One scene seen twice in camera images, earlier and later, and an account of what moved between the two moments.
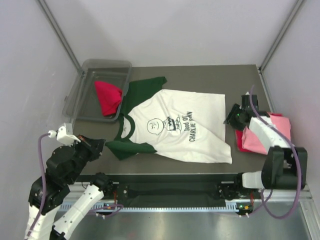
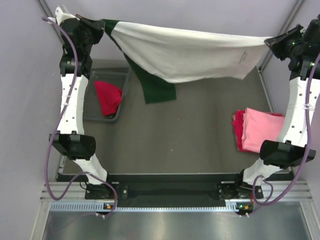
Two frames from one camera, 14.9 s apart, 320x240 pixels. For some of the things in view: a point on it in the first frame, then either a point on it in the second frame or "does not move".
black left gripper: [95, 146] -> [96, 26]
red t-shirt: [239, 134] does not move
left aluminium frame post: [43, 4] does not move
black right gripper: [230, 119] -> [275, 43]
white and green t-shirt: [182, 126] -> [163, 57]
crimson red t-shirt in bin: [110, 97] does not move
